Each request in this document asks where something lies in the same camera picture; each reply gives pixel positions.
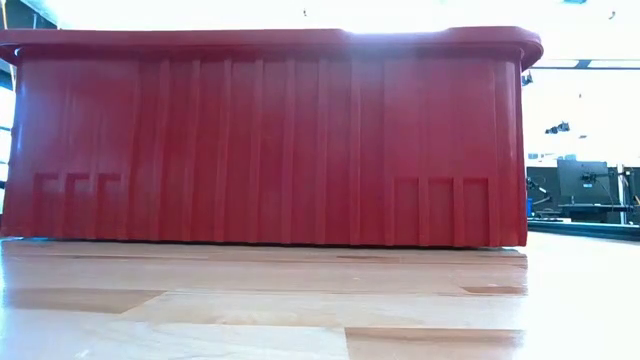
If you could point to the black aluminium frame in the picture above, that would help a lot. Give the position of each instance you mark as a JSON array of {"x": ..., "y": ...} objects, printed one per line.
[{"x": 590, "y": 231}]

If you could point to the black computer monitor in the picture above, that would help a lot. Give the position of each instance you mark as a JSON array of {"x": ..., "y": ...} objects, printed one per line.
[{"x": 570, "y": 175}]

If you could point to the red plastic bin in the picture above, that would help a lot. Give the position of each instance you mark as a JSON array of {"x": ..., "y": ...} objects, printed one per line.
[{"x": 275, "y": 150}]

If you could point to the dark office desk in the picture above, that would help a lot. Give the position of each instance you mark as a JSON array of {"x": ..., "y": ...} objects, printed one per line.
[{"x": 595, "y": 206}]

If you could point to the dark ceiling fixture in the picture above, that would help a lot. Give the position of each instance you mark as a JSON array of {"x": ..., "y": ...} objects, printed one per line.
[{"x": 557, "y": 128}]

